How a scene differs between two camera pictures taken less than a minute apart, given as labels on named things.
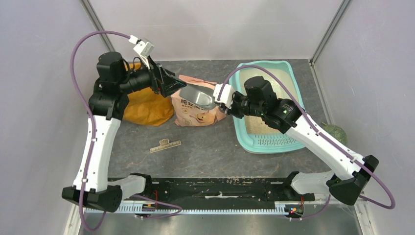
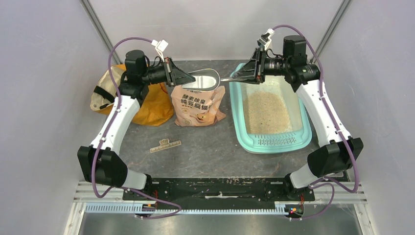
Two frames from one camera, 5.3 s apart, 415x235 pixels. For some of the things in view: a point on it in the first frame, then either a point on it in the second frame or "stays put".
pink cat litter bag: [186, 115] stays put
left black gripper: [163, 82] to [175, 76]
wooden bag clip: [164, 144] stays put
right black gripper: [232, 111] to [248, 73]
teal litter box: [255, 134] stays put
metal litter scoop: [198, 96] to [205, 80]
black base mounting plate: [217, 190] stays put
